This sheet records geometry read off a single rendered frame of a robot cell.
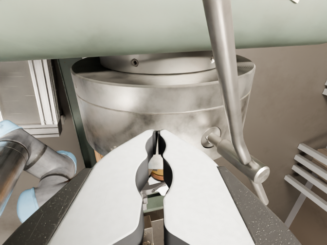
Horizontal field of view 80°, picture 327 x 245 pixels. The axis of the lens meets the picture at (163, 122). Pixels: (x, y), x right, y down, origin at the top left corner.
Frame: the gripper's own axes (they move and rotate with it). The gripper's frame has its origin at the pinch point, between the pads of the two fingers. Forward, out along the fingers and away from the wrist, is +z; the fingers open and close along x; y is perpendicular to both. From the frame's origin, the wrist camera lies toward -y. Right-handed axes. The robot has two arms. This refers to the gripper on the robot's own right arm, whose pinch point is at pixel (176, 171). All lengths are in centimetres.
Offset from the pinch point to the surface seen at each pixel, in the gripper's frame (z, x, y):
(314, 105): 186, -108, 47
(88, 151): -30, -54, 26
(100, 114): -14.8, 10.9, -23.0
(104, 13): -12.6, 17.3, -34.9
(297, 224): 219, -92, 232
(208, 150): -0.6, 15.6, -17.6
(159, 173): -5.3, 3.5, -3.7
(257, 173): 0.4, 24.0, -20.6
